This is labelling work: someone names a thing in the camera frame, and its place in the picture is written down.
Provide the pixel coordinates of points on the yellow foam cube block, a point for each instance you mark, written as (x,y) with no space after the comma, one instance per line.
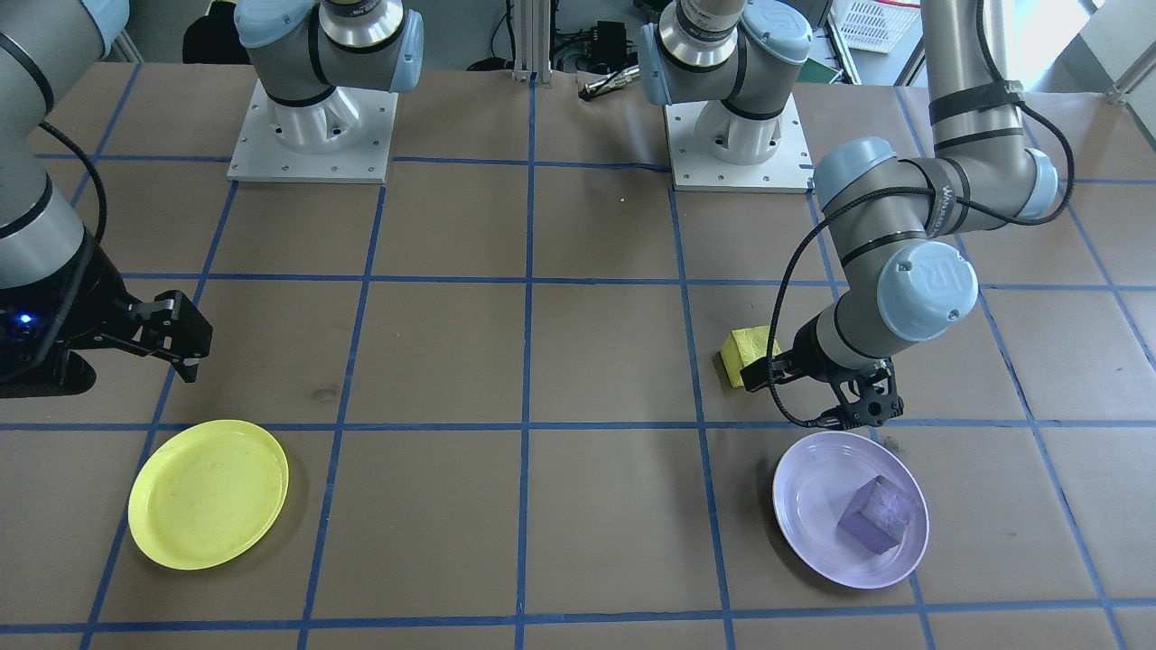
(745,352)

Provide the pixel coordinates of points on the purple foam cube block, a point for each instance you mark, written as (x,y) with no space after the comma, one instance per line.
(874,516)

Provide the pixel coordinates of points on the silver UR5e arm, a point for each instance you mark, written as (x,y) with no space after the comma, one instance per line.
(903,289)
(325,45)

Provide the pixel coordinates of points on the yellow round plate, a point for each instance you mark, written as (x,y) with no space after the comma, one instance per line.
(208,495)

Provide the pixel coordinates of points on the light purple round plate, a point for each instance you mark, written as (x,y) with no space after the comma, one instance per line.
(813,533)

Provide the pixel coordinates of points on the black rounded chair back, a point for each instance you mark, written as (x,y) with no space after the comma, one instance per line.
(215,36)

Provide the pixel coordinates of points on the silver metal hand tool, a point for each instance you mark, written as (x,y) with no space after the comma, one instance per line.
(610,83)

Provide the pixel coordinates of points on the white mesh basket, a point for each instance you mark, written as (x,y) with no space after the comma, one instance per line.
(871,23)

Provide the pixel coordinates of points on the small black electronic device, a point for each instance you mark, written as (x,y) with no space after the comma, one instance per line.
(612,41)

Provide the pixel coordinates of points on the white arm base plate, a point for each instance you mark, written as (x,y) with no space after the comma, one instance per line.
(695,176)
(271,167)

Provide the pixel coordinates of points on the aluminium table edge rail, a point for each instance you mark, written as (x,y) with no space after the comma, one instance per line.
(1133,83)

